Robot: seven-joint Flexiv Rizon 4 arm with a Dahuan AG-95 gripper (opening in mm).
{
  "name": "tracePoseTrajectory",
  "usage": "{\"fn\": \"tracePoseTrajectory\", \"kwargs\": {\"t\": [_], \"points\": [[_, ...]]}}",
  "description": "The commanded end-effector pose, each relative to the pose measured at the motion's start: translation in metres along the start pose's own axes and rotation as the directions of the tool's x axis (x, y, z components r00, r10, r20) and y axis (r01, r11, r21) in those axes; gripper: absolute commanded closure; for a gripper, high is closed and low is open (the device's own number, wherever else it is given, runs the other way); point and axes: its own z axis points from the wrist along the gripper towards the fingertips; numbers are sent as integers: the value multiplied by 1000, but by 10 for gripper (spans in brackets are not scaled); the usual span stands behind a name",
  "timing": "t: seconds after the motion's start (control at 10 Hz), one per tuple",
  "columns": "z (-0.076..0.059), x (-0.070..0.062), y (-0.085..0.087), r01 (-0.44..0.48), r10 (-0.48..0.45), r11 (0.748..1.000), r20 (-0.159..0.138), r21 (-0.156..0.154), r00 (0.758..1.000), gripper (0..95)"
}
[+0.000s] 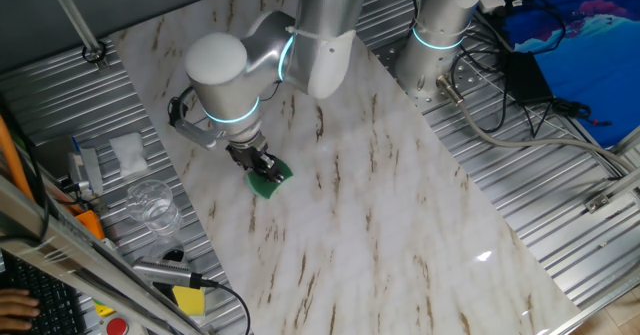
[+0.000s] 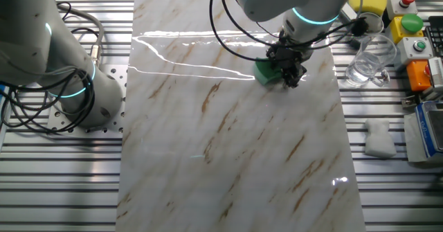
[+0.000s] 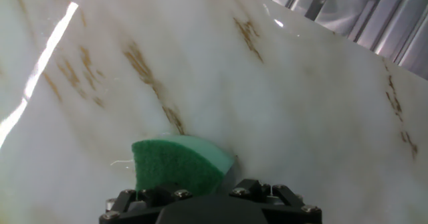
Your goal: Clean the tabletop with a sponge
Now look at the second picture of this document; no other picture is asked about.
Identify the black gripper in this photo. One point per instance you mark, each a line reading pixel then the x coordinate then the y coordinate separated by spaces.
pixel 285 56

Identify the green scouring sponge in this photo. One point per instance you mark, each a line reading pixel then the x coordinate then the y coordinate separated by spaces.
pixel 266 73

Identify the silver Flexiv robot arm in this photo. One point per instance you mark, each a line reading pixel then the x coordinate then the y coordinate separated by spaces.
pixel 27 45

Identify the yellow sponge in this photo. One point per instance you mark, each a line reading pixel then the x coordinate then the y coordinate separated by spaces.
pixel 370 0

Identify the clear glass beaker with water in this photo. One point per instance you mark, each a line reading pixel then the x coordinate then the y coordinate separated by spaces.
pixel 367 69

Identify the small clear glass cup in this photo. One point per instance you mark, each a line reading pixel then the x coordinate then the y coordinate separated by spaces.
pixel 375 24

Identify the marble pattern board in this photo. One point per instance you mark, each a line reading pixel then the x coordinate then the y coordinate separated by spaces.
pixel 225 156

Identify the white crumpled cloth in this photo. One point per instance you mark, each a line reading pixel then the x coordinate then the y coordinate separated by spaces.
pixel 380 142

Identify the orange button box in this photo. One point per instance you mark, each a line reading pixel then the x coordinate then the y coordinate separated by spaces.
pixel 417 76

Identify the grey box with small green button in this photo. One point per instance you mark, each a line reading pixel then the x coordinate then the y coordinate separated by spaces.
pixel 415 50

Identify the yellow box with green button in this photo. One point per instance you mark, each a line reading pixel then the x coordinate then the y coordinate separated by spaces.
pixel 410 24

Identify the red round button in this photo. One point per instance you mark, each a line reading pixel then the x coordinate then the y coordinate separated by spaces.
pixel 401 7

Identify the white digital scale blue trim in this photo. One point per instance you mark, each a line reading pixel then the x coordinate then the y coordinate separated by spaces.
pixel 427 131

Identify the black keyboard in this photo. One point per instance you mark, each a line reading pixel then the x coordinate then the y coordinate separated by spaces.
pixel 436 34

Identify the wrist camera on silver bracket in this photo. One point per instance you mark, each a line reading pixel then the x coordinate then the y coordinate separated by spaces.
pixel 347 15

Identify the silver depth camera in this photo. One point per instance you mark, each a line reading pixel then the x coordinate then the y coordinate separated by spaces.
pixel 436 71

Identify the perforated aluminium base plate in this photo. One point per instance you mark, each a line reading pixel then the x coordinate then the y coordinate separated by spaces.
pixel 116 72

